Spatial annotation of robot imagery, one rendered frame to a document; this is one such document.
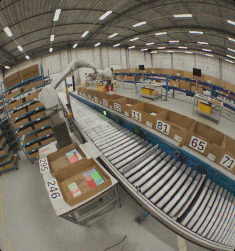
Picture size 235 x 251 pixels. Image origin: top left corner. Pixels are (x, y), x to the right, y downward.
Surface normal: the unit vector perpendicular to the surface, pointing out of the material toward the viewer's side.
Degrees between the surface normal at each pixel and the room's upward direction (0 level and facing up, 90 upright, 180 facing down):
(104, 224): 0
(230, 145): 89
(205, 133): 90
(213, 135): 89
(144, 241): 0
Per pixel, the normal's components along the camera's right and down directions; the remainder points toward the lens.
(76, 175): -0.07, -0.88
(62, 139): 0.65, 0.33
